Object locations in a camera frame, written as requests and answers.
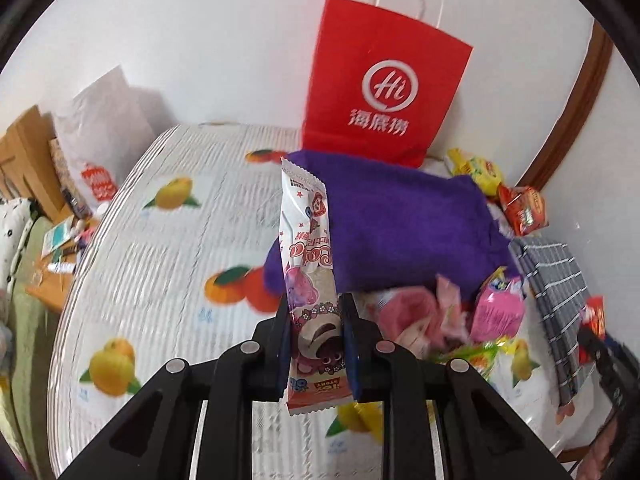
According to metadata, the pink round snack packet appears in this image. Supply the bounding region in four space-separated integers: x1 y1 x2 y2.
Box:
376 286 438 353

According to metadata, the purple towel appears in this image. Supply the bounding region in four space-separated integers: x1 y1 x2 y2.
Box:
263 149 522 302

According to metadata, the yellow green snack packet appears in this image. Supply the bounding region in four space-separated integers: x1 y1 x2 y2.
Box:
432 337 516 377

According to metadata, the cardboard box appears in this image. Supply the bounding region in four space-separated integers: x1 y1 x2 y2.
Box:
0 104 67 222

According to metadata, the grey checked cloth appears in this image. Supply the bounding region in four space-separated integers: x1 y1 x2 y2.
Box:
509 236 597 407

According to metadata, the wooden door frame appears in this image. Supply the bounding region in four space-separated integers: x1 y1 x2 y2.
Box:
514 17 614 192

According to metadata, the red snack packet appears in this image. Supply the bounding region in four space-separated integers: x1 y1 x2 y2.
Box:
581 296 607 352

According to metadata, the orange chip bag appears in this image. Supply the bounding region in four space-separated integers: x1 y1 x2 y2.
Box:
497 184 549 237

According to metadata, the white plastic bag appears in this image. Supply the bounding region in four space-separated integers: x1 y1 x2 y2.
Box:
52 66 157 212

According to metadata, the yellow chip bag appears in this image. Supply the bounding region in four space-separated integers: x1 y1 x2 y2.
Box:
446 148 505 197

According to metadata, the low wooden table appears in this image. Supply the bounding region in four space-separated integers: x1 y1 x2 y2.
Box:
25 214 102 312

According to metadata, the fruit print tablecloth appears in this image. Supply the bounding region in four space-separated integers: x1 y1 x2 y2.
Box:
47 122 601 480

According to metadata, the magenta snack packet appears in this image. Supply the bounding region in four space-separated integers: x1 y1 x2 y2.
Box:
471 269 527 347

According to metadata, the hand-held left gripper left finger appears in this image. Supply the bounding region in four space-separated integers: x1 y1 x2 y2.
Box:
60 293 294 480

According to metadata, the pale pink candy wrapper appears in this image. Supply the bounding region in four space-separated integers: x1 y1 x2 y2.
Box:
436 274 472 347

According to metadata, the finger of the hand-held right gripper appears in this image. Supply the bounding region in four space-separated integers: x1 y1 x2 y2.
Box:
577 329 632 412

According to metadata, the red paper bag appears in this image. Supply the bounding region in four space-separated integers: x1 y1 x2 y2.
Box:
301 0 474 169

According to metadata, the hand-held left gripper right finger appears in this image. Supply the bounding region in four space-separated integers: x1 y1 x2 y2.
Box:
337 292 576 480

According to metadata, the polka dot cloth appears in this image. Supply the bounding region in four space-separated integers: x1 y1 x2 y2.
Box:
0 197 42 292

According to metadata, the pink bear print cake packet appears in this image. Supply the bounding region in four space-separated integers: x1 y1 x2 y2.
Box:
279 156 352 416

